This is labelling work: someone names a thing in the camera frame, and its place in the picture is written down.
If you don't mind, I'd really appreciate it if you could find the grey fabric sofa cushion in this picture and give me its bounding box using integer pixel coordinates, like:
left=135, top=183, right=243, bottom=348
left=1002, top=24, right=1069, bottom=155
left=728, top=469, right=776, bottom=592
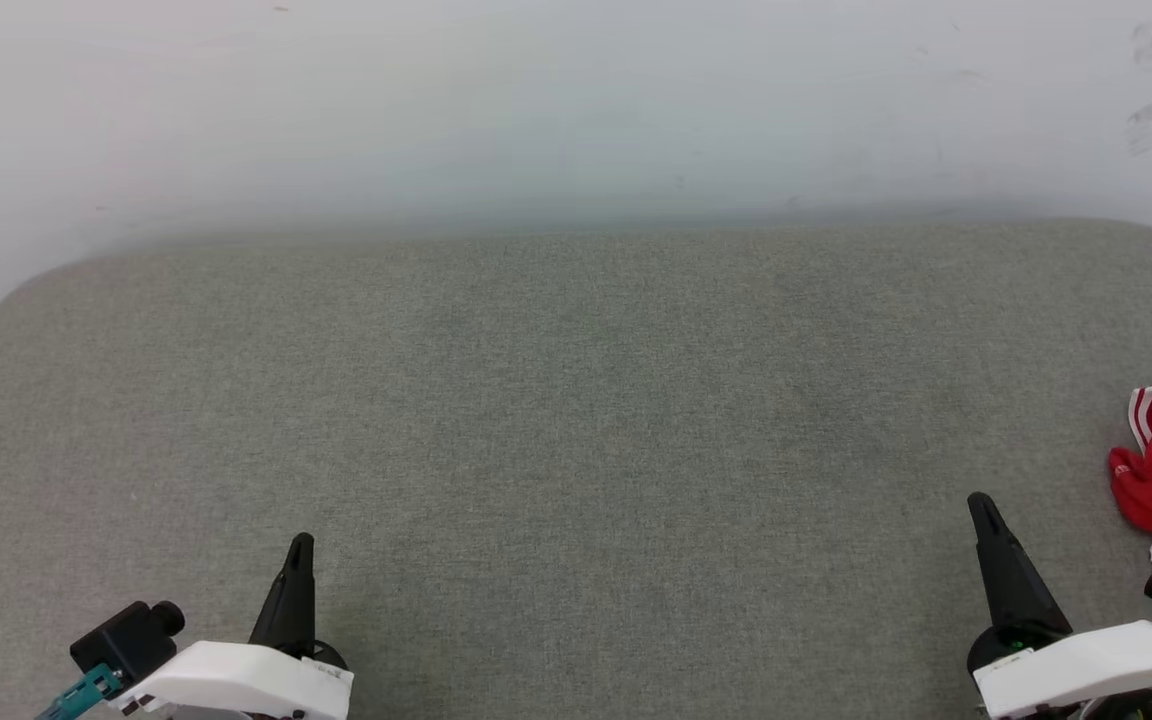
left=0, top=220, right=1152, bottom=720

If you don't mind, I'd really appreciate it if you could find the teal cable connector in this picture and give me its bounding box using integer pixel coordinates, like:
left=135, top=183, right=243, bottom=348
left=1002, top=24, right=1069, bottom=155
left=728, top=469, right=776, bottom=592
left=34, top=664, right=125, bottom=720

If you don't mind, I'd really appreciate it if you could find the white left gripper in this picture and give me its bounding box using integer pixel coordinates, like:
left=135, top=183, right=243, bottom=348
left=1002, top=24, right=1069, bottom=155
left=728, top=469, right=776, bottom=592
left=106, top=533, right=354, bottom=720

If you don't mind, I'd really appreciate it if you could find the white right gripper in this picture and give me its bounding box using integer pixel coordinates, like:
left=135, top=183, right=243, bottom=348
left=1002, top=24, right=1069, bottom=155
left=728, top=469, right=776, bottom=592
left=966, top=492, right=1152, bottom=720

